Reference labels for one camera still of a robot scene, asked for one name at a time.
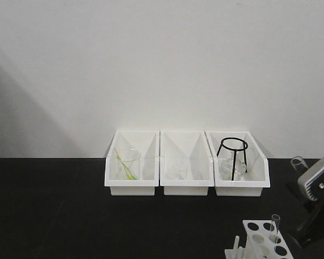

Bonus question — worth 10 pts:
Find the white storage bin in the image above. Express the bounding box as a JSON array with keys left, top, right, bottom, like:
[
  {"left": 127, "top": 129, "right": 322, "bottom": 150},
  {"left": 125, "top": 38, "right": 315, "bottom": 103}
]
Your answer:
[
  {"left": 205, "top": 131, "right": 270, "bottom": 196},
  {"left": 104, "top": 131, "right": 160, "bottom": 196},
  {"left": 160, "top": 131, "right": 214, "bottom": 196}
]

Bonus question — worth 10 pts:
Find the middle white storage bin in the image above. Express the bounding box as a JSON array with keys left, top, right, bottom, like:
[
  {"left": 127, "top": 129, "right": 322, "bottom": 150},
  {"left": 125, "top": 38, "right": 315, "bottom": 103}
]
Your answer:
[{"left": 160, "top": 131, "right": 214, "bottom": 196}]

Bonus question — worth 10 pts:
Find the clear test tube in rack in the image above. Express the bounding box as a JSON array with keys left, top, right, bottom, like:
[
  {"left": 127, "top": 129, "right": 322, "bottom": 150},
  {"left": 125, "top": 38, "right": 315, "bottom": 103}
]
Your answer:
[{"left": 270, "top": 214, "right": 281, "bottom": 243}]

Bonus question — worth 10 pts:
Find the right white storage bin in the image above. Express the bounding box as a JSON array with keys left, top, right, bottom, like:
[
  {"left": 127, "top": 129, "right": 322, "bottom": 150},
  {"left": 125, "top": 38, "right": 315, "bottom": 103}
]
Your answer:
[{"left": 205, "top": 131, "right": 270, "bottom": 196}]

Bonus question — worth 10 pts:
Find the clear glass flask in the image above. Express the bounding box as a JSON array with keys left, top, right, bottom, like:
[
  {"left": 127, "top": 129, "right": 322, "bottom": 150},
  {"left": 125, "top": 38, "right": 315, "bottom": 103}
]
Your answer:
[{"left": 221, "top": 158, "right": 247, "bottom": 181}]

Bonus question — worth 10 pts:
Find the black wire tripod stand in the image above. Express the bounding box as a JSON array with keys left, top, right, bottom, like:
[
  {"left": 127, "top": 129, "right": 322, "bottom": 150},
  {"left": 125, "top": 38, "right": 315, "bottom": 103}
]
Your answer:
[{"left": 217, "top": 137, "right": 248, "bottom": 173}]

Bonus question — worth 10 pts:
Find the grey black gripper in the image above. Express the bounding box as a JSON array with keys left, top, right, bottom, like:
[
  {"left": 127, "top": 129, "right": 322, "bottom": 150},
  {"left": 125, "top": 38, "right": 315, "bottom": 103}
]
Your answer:
[{"left": 286, "top": 157, "right": 324, "bottom": 248}]

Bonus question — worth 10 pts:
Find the white test tube rack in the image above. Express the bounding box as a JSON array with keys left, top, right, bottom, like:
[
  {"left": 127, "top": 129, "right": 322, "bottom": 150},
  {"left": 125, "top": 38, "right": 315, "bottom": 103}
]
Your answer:
[{"left": 224, "top": 220, "right": 293, "bottom": 258}]

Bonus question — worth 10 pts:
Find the left white storage bin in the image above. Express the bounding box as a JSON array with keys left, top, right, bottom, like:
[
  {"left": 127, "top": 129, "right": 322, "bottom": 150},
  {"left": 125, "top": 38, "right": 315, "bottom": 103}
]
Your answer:
[{"left": 104, "top": 131, "right": 160, "bottom": 196}]

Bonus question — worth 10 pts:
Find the clear test tube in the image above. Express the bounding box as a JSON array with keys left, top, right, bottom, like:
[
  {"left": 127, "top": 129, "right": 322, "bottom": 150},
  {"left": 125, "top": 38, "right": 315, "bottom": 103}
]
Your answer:
[
  {"left": 270, "top": 214, "right": 281, "bottom": 243},
  {"left": 291, "top": 156, "right": 309, "bottom": 174}
]

